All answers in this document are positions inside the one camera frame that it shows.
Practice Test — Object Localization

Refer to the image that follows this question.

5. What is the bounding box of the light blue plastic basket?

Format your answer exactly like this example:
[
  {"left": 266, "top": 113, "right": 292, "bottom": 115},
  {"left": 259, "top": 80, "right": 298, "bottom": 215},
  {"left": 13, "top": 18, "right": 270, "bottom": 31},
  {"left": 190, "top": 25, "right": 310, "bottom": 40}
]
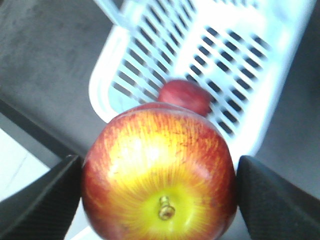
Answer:
[{"left": 88, "top": 0, "right": 316, "bottom": 162}]

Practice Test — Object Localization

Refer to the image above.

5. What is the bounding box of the dark red apple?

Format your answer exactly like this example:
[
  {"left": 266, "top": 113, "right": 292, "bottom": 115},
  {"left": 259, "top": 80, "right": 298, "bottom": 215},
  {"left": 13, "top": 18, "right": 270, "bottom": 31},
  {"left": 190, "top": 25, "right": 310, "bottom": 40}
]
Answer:
[
  {"left": 81, "top": 103, "right": 237, "bottom": 240},
  {"left": 157, "top": 79, "right": 212, "bottom": 117}
]

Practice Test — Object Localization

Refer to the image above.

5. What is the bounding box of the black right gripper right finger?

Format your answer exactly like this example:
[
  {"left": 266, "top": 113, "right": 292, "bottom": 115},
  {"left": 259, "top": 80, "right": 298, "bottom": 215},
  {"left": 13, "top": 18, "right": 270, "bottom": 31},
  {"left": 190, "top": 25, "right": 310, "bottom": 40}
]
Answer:
[{"left": 236, "top": 155, "right": 320, "bottom": 240}]

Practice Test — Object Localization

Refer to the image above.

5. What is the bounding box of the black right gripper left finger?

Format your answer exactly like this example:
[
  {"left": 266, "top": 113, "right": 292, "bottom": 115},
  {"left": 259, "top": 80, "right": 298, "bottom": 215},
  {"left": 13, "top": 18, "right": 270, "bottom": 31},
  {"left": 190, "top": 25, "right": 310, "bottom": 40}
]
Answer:
[{"left": 0, "top": 155, "right": 83, "bottom": 240}]

